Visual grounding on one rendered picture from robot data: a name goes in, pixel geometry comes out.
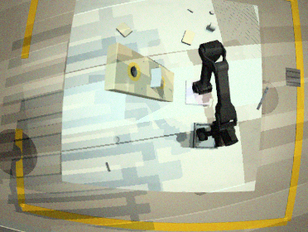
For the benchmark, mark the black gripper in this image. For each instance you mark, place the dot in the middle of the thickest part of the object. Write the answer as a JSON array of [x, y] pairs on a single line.
[[203, 135]]

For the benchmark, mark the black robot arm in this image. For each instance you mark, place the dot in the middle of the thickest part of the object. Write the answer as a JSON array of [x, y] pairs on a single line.
[[224, 110]]

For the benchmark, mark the cream flat rectangular block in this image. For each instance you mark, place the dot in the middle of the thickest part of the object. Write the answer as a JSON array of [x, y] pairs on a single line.
[[124, 29], [188, 38]]

